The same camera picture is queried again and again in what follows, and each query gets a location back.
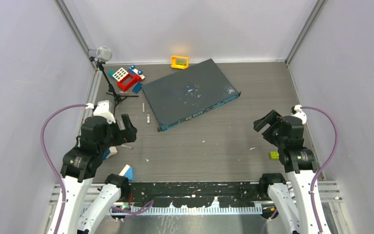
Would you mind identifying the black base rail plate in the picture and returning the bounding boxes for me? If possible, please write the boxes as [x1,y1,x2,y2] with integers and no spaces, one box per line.
[119,181,271,208]

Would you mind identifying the red toy brick frame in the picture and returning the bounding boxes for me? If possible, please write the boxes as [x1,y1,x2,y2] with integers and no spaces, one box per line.
[117,73,142,92]

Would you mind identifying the blue toy block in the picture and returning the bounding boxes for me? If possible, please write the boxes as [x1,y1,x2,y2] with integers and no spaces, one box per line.
[102,146,118,160]

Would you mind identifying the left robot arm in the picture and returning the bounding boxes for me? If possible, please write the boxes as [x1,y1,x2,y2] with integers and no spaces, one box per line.
[48,112,137,234]

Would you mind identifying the blue white toy brick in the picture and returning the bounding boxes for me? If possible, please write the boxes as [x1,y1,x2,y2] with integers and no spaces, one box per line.
[128,64,145,80]

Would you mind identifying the small blue toy brick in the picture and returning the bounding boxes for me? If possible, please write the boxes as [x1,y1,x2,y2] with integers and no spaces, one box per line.
[132,83,143,94]

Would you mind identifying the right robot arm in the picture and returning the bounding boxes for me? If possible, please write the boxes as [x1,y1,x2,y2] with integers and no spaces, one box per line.
[253,107,331,234]

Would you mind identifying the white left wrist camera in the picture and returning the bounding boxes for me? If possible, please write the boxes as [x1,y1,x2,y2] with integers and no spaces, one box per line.
[93,100,116,124]

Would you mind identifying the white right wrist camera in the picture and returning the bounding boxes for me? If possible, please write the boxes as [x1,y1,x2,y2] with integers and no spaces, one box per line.
[291,104,307,125]

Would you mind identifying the dark grey network switch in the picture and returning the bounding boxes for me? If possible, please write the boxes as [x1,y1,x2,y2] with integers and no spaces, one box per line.
[142,59,241,132]

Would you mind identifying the green toy brick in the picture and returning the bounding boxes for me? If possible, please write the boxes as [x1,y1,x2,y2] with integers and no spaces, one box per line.
[269,152,280,160]

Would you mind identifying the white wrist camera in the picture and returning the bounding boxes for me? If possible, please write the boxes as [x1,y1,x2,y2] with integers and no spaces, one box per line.
[291,104,307,125]
[93,100,116,124]

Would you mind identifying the blue white wedge block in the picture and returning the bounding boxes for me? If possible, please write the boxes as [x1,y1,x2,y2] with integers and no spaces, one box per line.
[118,164,134,181]

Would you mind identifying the white window toy brick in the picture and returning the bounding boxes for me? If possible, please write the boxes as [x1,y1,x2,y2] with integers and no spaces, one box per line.
[112,67,129,82]

